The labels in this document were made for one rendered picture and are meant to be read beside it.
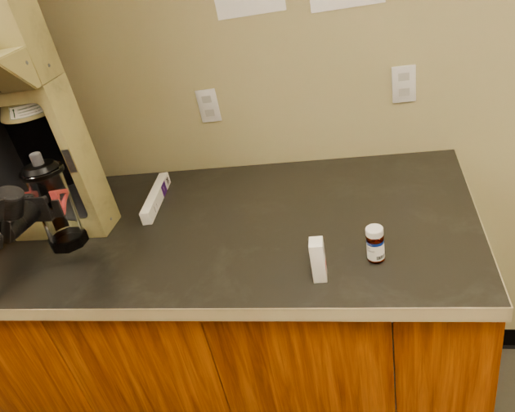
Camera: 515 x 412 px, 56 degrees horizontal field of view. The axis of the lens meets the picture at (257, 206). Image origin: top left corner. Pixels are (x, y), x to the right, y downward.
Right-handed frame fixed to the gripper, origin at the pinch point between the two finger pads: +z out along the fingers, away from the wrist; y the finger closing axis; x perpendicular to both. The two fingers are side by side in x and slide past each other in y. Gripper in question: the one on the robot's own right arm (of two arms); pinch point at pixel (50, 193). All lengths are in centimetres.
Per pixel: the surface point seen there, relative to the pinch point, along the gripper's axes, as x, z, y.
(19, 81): -28.3, 2.8, -1.2
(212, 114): -1, 53, -31
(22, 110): -19.0, 12.3, 8.4
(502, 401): 113, 34, -124
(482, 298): 23, -16, -102
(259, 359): 43, -14, -51
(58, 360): 46.1, -12.8, 7.9
